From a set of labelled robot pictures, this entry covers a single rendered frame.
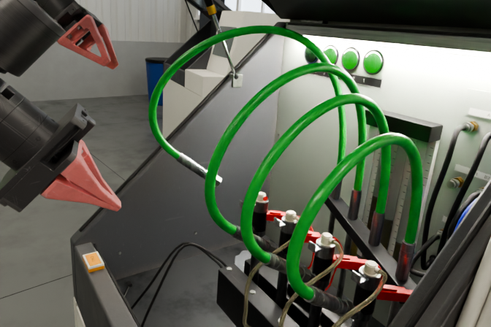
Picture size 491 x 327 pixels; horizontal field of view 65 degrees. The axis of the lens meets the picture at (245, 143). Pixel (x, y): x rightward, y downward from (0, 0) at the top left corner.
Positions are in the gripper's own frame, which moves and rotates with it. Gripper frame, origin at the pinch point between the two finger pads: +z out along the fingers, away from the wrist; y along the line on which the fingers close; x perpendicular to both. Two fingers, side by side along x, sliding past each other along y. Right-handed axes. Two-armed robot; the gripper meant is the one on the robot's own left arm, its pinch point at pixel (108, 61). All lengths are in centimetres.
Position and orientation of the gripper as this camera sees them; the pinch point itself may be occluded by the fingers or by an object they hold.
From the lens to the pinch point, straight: 73.3
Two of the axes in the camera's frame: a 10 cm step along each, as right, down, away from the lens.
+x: -7.5, 6.6, 0.3
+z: 6.6, 7.4, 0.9
